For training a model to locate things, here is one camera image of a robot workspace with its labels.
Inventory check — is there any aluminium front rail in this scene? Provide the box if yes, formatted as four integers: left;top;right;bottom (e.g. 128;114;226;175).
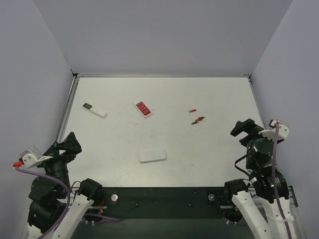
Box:
29;185;299;210

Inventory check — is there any red remote control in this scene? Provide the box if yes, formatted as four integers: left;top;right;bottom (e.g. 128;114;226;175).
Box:
134;100;153;119

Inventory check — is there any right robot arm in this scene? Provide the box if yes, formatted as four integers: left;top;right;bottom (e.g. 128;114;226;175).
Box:
224;119;297;239

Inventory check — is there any white grey-faced remote control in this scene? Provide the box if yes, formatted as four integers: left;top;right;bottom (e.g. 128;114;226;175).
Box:
139;149;167;163

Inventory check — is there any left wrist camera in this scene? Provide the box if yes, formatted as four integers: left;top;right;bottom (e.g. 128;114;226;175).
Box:
13;146;52;168

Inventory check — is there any slim white remote control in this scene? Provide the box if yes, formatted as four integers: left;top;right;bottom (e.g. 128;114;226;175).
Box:
83;103;107;119

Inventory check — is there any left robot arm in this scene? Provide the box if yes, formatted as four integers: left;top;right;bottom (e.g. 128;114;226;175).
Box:
22;132;102;239

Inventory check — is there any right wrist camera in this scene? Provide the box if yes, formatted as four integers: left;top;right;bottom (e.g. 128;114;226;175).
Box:
258;119;290;143

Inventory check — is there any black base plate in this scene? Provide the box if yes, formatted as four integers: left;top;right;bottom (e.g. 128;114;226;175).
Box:
84;187;244;224

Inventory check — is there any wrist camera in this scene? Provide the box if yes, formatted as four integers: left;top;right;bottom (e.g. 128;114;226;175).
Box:
258;119;290;143
13;146;52;168

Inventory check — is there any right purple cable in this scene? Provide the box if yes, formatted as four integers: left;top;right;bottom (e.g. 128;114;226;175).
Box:
271;123;292;239

